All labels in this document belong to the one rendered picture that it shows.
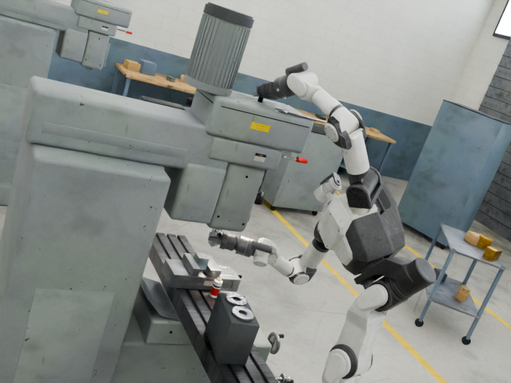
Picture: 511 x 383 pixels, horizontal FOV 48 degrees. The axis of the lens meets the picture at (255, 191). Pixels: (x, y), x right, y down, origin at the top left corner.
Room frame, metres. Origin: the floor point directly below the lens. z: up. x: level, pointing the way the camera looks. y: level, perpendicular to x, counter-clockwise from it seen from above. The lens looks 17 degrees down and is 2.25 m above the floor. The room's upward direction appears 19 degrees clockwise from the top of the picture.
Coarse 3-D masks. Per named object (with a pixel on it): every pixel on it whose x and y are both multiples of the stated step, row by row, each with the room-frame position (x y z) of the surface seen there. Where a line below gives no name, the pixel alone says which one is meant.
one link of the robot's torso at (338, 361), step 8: (336, 352) 2.17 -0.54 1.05; (344, 352) 2.16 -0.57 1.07; (328, 360) 2.17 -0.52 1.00; (336, 360) 2.15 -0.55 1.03; (344, 360) 2.13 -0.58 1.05; (328, 368) 2.16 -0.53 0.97; (336, 368) 2.14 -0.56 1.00; (344, 368) 2.12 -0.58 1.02; (328, 376) 2.15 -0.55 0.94; (336, 376) 2.13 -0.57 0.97; (360, 376) 2.26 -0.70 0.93
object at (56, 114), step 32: (32, 96) 1.95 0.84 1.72; (64, 96) 1.98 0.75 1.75; (96, 96) 2.12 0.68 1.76; (32, 128) 1.94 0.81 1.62; (64, 128) 1.99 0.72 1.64; (96, 128) 2.04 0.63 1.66; (128, 128) 2.10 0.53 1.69; (160, 128) 2.16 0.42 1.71; (192, 128) 2.23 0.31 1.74; (160, 160) 2.18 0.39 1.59; (192, 160) 2.25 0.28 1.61
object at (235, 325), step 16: (224, 304) 2.06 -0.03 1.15; (240, 304) 2.08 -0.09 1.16; (208, 320) 2.14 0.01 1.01; (224, 320) 2.01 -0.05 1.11; (240, 320) 1.98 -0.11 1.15; (256, 320) 2.03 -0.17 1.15; (208, 336) 2.09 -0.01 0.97; (224, 336) 1.96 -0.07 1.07; (240, 336) 1.97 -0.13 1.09; (224, 352) 1.95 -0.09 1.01; (240, 352) 1.98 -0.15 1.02
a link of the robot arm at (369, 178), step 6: (348, 174) 2.22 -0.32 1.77; (360, 174) 2.19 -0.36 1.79; (366, 174) 2.20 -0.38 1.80; (372, 174) 2.28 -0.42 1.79; (354, 180) 2.21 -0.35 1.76; (360, 180) 2.22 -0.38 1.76; (366, 180) 2.24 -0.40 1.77; (372, 180) 2.26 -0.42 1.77; (378, 180) 2.30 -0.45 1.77; (366, 186) 2.21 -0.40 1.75; (372, 186) 2.24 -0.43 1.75
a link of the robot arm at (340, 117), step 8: (320, 96) 2.23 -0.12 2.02; (328, 96) 2.23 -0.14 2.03; (320, 104) 2.22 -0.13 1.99; (328, 104) 2.20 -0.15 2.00; (336, 104) 2.19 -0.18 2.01; (328, 112) 2.19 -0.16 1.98; (336, 112) 2.17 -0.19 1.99; (344, 112) 2.18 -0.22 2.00; (328, 120) 2.16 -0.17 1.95; (336, 120) 2.16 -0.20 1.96; (344, 120) 2.16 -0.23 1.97; (352, 120) 2.18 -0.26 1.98; (336, 128) 2.14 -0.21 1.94; (344, 128) 2.16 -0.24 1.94; (352, 128) 2.18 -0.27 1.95
